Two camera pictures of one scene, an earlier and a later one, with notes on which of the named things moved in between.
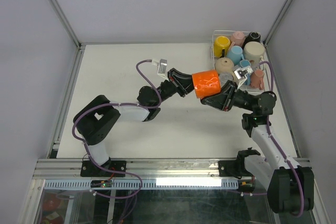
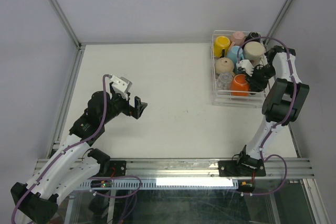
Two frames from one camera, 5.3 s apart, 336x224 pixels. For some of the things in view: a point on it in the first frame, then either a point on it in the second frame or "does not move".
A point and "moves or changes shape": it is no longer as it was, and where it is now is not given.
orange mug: [206, 83] moves or changes shape
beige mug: [224, 64] does not move
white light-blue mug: [235, 53] does not move
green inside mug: [253, 52] does not move
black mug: [252, 36] does not move
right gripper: [223, 102] -> [255, 86]
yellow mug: [221, 42] does not move
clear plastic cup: [224, 76] does not move
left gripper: [184, 83] -> [135, 112]
